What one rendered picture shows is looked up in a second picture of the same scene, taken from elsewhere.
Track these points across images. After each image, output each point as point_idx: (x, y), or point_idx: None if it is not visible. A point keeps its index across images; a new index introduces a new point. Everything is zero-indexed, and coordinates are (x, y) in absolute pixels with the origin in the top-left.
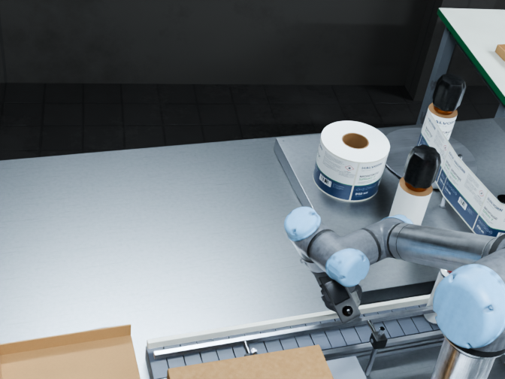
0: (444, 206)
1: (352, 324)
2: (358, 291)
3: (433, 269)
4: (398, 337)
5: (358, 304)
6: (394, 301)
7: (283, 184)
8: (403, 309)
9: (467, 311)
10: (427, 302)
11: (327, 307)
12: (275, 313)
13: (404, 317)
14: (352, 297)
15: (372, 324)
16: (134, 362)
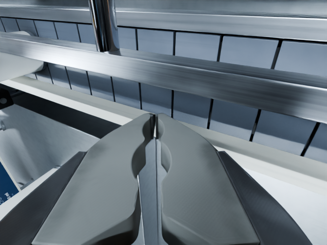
0: (30, 180)
1: (181, 60)
2: (20, 229)
3: (37, 128)
4: (90, 23)
5: (111, 135)
6: (68, 104)
7: None
8: (74, 86)
9: None
10: (10, 70)
11: (300, 235)
12: (314, 200)
13: (73, 68)
14: (94, 199)
15: (93, 22)
16: None
